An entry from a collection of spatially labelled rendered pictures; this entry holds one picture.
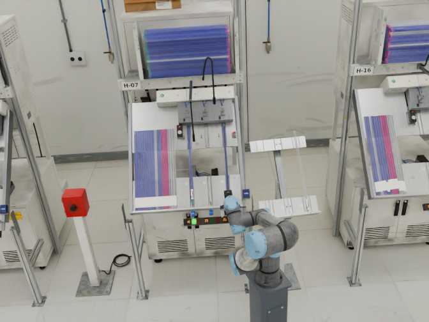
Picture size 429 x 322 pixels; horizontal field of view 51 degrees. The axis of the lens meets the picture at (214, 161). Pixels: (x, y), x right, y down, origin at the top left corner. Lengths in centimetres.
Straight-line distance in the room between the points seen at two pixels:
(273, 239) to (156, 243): 154
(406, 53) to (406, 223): 121
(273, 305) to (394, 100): 150
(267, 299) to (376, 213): 122
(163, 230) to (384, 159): 154
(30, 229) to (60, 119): 166
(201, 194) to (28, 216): 125
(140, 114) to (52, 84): 187
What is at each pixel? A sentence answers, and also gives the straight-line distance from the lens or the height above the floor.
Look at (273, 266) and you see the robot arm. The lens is 239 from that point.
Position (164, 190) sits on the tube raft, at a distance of 277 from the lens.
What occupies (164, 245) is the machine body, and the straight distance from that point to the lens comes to 333.
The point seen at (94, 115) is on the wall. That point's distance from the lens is 469.
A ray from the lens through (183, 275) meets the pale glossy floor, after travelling 336.
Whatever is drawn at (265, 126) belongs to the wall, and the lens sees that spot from 468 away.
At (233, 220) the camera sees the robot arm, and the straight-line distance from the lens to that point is 229.
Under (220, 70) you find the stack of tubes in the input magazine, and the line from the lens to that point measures 282.
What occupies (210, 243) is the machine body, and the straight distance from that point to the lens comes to 332.
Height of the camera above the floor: 232
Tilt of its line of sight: 30 degrees down
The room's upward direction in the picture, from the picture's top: 4 degrees counter-clockwise
